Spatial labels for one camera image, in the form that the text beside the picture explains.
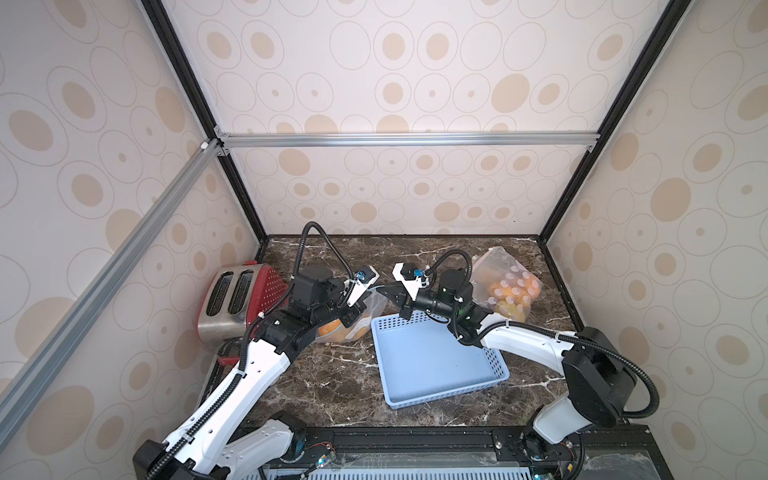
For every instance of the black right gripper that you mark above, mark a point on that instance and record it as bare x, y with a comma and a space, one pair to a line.
405, 298

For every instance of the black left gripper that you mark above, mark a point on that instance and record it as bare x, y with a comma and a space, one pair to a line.
353, 311

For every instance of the orange potato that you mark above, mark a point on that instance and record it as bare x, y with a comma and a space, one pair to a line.
333, 332

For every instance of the clear pink zipper bag spare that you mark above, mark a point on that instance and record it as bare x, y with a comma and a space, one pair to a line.
501, 283

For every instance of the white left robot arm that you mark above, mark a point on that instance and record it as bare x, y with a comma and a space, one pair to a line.
202, 447

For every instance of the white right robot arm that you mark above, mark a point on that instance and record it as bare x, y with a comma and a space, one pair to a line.
603, 386

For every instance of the light blue plastic basket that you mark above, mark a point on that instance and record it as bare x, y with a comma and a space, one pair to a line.
420, 361

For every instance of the red steel toaster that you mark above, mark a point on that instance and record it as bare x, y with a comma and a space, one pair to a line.
234, 299

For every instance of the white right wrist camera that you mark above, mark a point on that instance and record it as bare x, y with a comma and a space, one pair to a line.
412, 278

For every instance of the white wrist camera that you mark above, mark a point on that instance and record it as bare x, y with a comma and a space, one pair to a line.
412, 278
361, 282

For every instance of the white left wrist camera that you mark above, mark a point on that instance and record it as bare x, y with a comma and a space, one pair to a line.
361, 282

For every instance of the silver aluminium rail back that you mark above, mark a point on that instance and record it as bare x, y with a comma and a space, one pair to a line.
425, 139

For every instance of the silver aluminium rail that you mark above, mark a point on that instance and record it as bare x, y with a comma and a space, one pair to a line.
43, 367
425, 139

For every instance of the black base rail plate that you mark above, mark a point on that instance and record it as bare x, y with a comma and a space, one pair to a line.
336, 392

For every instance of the black corner frame post right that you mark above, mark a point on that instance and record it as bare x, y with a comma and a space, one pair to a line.
651, 51

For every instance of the black corner frame post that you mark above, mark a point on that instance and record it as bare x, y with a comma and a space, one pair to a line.
160, 22
651, 51

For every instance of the silver aluminium rail left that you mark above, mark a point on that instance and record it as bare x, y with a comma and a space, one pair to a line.
43, 367

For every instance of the black corner frame post left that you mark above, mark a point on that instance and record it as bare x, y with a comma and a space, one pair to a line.
160, 22

